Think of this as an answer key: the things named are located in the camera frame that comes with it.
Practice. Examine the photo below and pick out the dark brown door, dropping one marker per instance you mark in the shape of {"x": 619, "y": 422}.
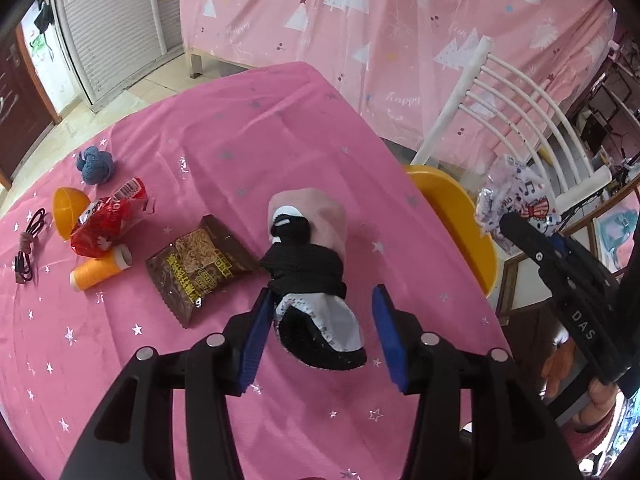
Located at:
{"x": 20, "y": 105}

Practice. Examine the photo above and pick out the black hanging bag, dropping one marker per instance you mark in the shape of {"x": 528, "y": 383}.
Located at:
{"x": 43, "y": 17}

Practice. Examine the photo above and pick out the blue knitted cloth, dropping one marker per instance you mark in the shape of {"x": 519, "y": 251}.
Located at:
{"x": 95, "y": 165}

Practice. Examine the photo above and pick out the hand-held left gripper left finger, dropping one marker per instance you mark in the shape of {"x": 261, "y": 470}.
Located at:
{"x": 252, "y": 345}

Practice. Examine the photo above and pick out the white slatted chair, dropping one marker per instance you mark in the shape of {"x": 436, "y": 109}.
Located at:
{"x": 520, "y": 110}

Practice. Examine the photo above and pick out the pink star tablecloth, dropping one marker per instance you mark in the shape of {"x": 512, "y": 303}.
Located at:
{"x": 250, "y": 160}

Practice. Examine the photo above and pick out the orange plastic capsule half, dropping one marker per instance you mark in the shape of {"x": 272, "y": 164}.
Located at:
{"x": 67, "y": 207}

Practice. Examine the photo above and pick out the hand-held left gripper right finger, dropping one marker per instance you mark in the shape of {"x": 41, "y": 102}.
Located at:
{"x": 390, "y": 345}

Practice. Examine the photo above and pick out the person's right forearm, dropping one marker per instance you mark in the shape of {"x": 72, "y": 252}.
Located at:
{"x": 590, "y": 447}

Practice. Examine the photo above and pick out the green plastic bag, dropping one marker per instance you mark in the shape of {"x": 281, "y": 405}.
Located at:
{"x": 40, "y": 46}

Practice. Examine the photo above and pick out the person's right hand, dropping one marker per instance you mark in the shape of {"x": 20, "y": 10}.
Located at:
{"x": 562, "y": 370}

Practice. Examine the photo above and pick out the white patterned plastic wrapper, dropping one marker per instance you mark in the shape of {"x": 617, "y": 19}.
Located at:
{"x": 510, "y": 195}

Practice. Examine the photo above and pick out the orange thread spool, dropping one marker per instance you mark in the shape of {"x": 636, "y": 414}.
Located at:
{"x": 97, "y": 270}

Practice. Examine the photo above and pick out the white louvered wardrobe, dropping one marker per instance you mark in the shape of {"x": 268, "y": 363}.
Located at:
{"x": 110, "y": 25}

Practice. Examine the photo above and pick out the black and pink sock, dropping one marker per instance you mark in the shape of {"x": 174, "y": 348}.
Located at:
{"x": 310, "y": 270}

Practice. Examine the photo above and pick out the brown snack packet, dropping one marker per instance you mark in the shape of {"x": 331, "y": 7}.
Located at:
{"x": 200, "y": 265}

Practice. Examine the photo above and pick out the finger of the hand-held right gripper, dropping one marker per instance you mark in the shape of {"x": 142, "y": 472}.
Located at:
{"x": 525, "y": 237}
{"x": 587, "y": 262}

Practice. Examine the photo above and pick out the red snack packet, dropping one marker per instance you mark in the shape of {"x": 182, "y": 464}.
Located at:
{"x": 107, "y": 217}

